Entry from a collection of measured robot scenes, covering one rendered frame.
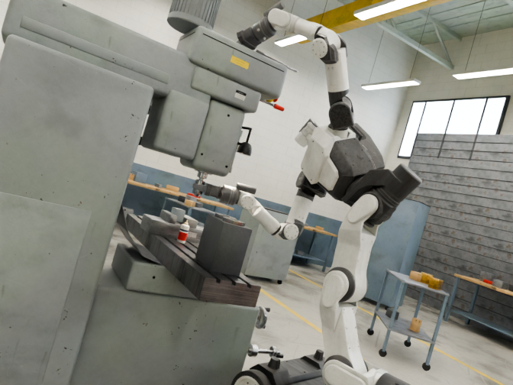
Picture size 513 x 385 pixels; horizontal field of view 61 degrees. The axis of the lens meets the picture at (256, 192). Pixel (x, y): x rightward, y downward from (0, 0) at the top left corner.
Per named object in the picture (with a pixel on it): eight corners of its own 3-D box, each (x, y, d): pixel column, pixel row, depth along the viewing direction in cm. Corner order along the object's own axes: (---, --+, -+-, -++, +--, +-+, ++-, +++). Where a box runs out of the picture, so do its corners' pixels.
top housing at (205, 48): (254, 102, 224) (263, 72, 224) (281, 100, 201) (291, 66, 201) (169, 67, 201) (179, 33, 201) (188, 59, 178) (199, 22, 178)
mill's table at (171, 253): (160, 234, 266) (164, 221, 266) (256, 307, 158) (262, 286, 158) (123, 226, 255) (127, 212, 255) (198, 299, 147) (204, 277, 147)
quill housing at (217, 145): (211, 174, 215) (230, 112, 215) (229, 179, 197) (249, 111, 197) (176, 163, 206) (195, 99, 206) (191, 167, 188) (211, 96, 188)
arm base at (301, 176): (318, 204, 221) (322, 186, 227) (331, 193, 210) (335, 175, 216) (292, 192, 218) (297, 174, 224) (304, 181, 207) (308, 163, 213)
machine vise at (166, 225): (201, 239, 234) (207, 220, 234) (213, 246, 221) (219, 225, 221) (139, 227, 216) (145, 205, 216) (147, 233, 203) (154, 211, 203)
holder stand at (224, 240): (221, 262, 184) (234, 217, 184) (239, 277, 163) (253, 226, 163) (195, 257, 179) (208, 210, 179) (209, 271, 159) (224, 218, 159)
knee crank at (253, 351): (279, 355, 223) (282, 344, 223) (285, 360, 218) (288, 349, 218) (243, 353, 213) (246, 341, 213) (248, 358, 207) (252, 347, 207)
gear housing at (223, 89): (233, 114, 219) (240, 95, 219) (256, 114, 197) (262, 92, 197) (172, 91, 202) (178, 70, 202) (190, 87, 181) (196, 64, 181)
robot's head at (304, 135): (309, 151, 211) (299, 140, 216) (323, 136, 207) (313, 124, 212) (301, 148, 206) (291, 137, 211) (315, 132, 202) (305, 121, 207)
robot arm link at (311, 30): (292, 19, 179) (331, 34, 170) (307, 16, 186) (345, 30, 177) (288, 44, 186) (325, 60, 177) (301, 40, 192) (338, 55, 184)
